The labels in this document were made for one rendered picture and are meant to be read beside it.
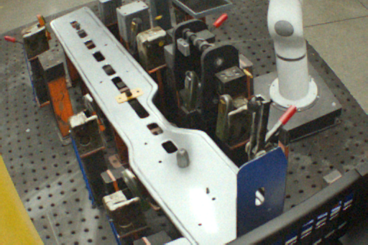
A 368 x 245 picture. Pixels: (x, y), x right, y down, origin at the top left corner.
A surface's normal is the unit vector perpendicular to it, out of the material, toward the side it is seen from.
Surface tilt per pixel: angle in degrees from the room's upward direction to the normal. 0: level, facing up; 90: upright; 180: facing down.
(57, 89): 90
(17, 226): 90
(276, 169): 90
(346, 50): 0
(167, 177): 0
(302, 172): 0
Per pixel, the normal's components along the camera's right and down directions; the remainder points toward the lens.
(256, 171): 0.47, 0.51
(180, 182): -0.10, -0.78
